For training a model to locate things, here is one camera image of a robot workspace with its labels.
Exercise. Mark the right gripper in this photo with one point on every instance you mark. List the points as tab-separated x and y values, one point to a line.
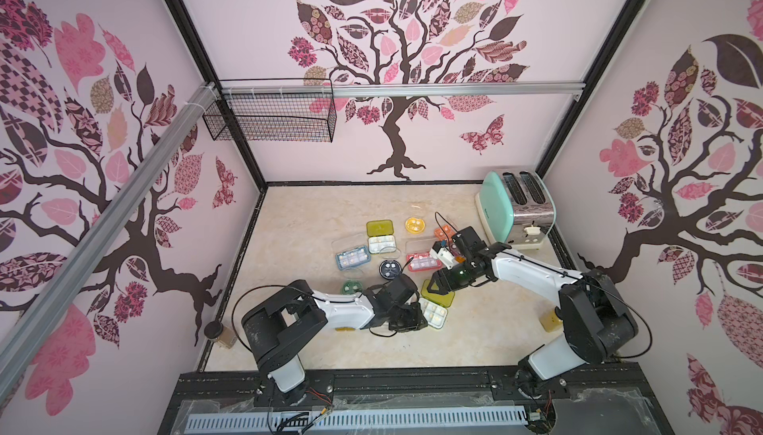
441	280

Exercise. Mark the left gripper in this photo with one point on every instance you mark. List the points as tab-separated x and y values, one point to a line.
416	324

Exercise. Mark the lime green square pillbox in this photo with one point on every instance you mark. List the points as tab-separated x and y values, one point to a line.
434	306

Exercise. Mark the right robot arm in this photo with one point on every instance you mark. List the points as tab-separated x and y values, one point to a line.
596	322

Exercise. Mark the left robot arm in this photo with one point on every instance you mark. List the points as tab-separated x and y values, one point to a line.
282	325

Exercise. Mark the navy round pillbox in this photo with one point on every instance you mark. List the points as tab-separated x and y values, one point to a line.
390	269

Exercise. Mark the orange small pillbox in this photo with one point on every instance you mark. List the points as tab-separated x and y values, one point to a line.
444	233

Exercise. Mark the green round pillbox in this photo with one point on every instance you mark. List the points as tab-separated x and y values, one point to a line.
352	287

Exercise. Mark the pink rectangular pillbox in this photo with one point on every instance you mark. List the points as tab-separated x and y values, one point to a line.
417	255

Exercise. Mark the teal rectangular pillbox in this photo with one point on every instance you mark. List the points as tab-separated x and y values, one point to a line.
351	252

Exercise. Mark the mint green toaster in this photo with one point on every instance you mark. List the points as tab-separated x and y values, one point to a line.
515	207

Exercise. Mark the yellow round pillbox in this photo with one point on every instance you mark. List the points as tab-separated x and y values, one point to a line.
415	225

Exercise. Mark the lime green open pillbox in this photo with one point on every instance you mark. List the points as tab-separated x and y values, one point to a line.
381	236

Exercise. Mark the white cable duct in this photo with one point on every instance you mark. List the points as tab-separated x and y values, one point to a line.
356	421

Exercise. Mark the black wire basket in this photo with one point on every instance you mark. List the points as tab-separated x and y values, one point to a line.
300	110

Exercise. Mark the aluminium rail bar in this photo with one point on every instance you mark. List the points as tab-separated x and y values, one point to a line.
410	90

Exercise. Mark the left aluminium rail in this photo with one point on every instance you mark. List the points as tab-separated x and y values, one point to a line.
50	306

